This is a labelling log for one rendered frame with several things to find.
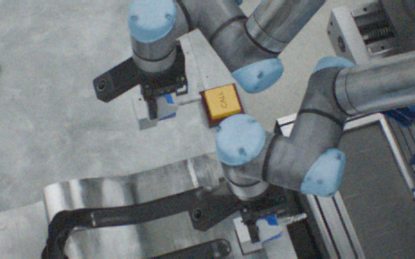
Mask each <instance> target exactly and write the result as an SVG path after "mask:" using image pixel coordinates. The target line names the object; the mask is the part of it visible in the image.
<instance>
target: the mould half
mask: <svg viewBox="0 0 415 259"><path fill-rule="evenodd" d="M222 177H224V174H223V171H222V167H221V163H220V160H219V158H218V157H217V155H216V152H215V151H212V152H210V153H207V154H204V155H199V156H194V157H189V158H187V159H186V160H182V161H176V162H174V163H172V164H169V165H162V166H160V167H155V168H152V169H149V170H147V171H141V172H139V173H136V174H126V175H120V176H113V177H92V178H84V179H77V180H69V181H65V182H63V183H55V184H53V185H49V186H46V187H43V188H42V195H43V200H42V201H39V202H37V203H35V204H30V205H28V206H25V207H20V208H16V209H13V210H7V211H4V212H0V221H3V222H4V223H5V224H6V229H5V230H0V259H41V251H42V250H43V248H44V246H45V245H46V240H47V238H48V225H49V224H50V222H51V221H52V218H53V216H54V214H55V213H56V212H58V211H62V210H73V209H79V208H86V209H92V208H107V207H114V206H120V207H122V206H128V205H133V204H138V203H144V202H147V201H154V200H157V199H159V198H162V197H167V196H169V195H172V194H177V193H180V192H184V191H189V190H192V189H194V188H198V187H201V186H202V187H209V188H212V190H213V191H215V190H216V189H218V188H219V187H221V186H220V183H219V178H222ZM238 217H241V216H240V213H239V211H238V210H237V211H236V212H235V213H233V214H231V215H230V216H228V217H227V218H226V219H225V220H222V221H221V222H219V223H217V224H216V225H215V226H214V227H211V228H210V229H209V230H206V231H205V232H202V231H200V230H198V229H193V223H192V221H191V220H190V217H189V213H188V210H187V211H185V212H182V213H179V214H175V215H172V216H169V217H164V218H162V219H155V220H152V221H150V222H147V223H140V224H135V225H129V226H117V227H109V228H92V229H88V230H83V231H77V232H75V233H74V234H72V235H71V237H69V238H68V240H67V242H66V243H65V245H66V246H65V253H66V255H67V256H68V258H69V259H142V258H147V257H153V256H157V255H164V254H166V253H169V252H174V251H176V250H179V249H184V248H186V247H188V246H195V245H198V244H201V243H205V242H209V241H211V240H213V239H218V238H219V239H226V240H228V241H229V243H230V245H231V251H230V253H229V255H227V256H225V257H224V258H221V259H268V257H267V252H266V249H265V248H264V249H262V251H261V252H256V253H254V254H251V255H244V256H242V254H241V250H240V248H239V241H238V239H237V237H236V235H235V223H234V219H236V218H238Z"/></svg>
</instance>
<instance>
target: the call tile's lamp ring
mask: <svg viewBox="0 0 415 259"><path fill-rule="evenodd" d="M231 85H232V86H233V88H234V91H235V95H236V97H237V99H238V102H239V107H240V110H241V112H242V113H240V114H246V113H245V112H244V109H243V107H242V102H241V100H240V98H239V92H238V90H237V88H236V86H235V83H233V84H231ZM212 89H214V88H211V89H208V90H205V91H209V90H212ZM205 91H199V94H200V95H201V97H202V103H203V107H204V109H205V114H206V116H207V118H208V121H209V124H214V123H217V122H219V121H224V120H225V119H226V118H229V117H230V116H229V117H225V118H220V119H218V120H215V121H212V118H211V116H210V114H209V109H208V107H207V104H206V102H205V98H204V96H203V94H205Z"/></svg>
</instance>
